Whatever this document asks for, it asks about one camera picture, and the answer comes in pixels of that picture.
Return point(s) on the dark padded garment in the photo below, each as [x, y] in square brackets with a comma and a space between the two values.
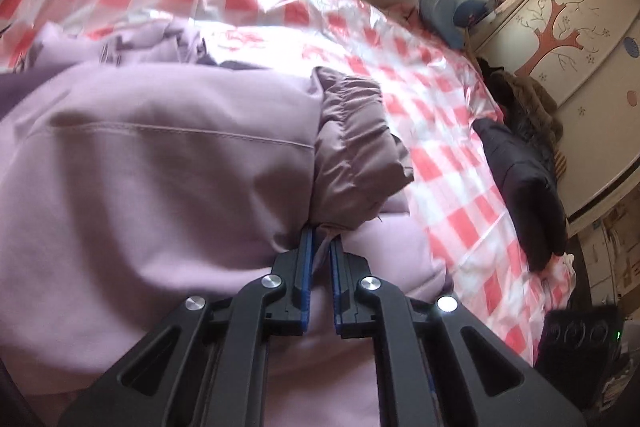
[525, 187]

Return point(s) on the cluttered storage shelf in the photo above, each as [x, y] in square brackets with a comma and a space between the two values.
[605, 257]

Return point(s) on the purple jacket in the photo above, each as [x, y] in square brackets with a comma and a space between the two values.
[150, 182]

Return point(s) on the red checked bed sheet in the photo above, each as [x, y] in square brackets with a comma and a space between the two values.
[450, 187]

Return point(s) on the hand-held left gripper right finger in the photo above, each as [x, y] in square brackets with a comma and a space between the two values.
[337, 277]

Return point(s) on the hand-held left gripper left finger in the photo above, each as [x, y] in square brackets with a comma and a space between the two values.
[306, 272]

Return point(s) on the brown furry garment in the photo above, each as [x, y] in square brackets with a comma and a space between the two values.
[530, 102]

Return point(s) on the wardrobe with tree decoration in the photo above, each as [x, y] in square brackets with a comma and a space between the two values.
[575, 57]

